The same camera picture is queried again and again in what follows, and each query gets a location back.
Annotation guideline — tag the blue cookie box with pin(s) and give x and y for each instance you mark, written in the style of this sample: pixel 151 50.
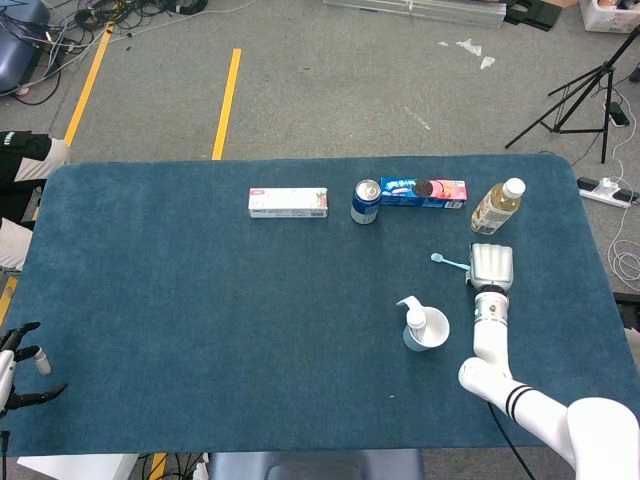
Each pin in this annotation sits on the blue cookie box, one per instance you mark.
pixel 425 195

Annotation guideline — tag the white plastic basket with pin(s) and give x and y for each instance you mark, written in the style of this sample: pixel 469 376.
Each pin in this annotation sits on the white plastic basket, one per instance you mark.
pixel 600 20

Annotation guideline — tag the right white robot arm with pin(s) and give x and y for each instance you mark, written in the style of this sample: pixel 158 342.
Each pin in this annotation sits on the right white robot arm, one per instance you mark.
pixel 492 330

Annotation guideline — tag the person in black white clothes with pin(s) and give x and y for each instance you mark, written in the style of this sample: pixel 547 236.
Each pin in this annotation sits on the person in black white clothes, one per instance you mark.
pixel 20 160

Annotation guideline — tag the light blue toothbrush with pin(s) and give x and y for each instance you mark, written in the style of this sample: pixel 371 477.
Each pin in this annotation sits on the light blue toothbrush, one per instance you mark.
pixel 450 261

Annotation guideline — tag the blue white soda can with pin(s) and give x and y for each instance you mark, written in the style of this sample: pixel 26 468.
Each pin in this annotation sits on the blue white soda can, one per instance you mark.
pixel 364 207

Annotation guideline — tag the yellow tea bottle white cap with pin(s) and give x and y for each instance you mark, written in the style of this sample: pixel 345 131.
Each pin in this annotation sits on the yellow tea bottle white cap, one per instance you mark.
pixel 492 210

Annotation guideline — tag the white power strip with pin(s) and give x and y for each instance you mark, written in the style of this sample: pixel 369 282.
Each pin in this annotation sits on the white power strip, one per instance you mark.
pixel 595 192

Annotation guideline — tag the black power adapter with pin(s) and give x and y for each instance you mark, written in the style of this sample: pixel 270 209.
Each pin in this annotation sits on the black power adapter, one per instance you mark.
pixel 619 115

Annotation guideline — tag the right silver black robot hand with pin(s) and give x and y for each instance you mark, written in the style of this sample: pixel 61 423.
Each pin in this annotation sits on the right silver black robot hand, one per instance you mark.
pixel 492 265

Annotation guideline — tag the dark blue machine base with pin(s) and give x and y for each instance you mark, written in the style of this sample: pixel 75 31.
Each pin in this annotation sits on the dark blue machine base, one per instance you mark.
pixel 15 60

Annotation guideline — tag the white toothpaste tube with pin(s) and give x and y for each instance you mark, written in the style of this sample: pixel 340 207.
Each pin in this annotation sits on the white toothpaste tube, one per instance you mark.
pixel 416 320

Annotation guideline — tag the white toothpaste carton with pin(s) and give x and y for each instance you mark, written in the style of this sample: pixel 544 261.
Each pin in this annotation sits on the white toothpaste carton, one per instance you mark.
pixel 287 202

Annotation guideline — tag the aluminium profile rails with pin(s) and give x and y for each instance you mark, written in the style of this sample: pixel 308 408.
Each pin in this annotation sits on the aluminium profile rails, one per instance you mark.
pixel 450 12

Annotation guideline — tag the blue table mat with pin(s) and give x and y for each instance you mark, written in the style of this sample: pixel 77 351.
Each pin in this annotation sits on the blue table mat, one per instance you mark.
pixel 200 300

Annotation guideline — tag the black tripod stand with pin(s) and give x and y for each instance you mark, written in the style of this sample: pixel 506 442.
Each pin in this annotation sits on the black tripod stand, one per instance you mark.
pixel 609 70

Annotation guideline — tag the black metal plate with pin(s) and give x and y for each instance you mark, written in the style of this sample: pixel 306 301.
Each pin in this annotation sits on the black metal plate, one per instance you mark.
pixel 540 15

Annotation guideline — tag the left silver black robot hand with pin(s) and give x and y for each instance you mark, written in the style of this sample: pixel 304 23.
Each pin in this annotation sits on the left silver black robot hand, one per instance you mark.
pixel 6 375

